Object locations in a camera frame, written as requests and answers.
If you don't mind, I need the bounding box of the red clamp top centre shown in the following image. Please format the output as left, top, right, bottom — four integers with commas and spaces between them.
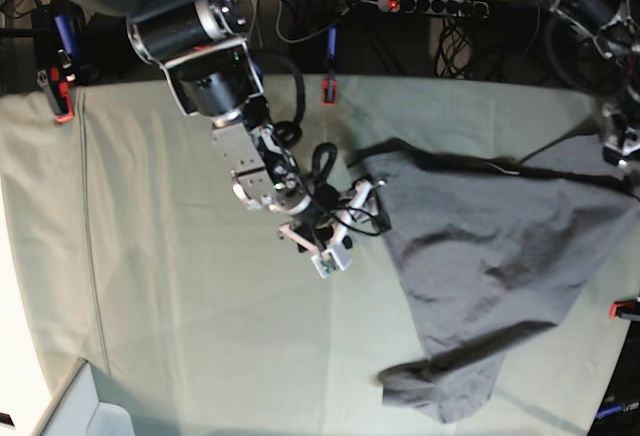
322, 27, 337, 106

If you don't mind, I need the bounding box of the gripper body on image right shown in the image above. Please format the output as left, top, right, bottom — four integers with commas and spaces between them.
602, 103, 639, 169

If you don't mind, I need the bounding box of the grey t-shirt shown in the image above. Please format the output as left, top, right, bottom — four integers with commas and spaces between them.
351, 135, 639, 423

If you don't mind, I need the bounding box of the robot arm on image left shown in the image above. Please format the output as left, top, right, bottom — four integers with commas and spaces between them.
71, 0, 390, 260

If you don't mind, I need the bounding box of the black power strip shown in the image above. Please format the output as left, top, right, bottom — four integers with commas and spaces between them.
376, 0, 491, 20

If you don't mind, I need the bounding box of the red clamp right edge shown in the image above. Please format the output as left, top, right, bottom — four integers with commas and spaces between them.
609, 299, 640, 323

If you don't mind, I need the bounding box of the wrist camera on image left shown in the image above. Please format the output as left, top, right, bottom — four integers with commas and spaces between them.
311, 245, 352, 279

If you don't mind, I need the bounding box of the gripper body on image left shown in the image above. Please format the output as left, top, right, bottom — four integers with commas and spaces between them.
277, 178, 390, 255

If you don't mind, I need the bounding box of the red clamp top left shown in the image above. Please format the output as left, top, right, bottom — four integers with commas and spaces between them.
37, 66, 75, 124

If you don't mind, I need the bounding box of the green table cloth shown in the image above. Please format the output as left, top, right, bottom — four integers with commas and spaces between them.
1, 76, 639, 435

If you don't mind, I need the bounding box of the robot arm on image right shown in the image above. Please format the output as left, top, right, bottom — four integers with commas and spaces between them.
518, 0, 639, 170

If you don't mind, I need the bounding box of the red clamp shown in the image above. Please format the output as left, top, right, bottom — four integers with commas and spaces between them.
322, 27, 337, 106
37, 66, 75, 124

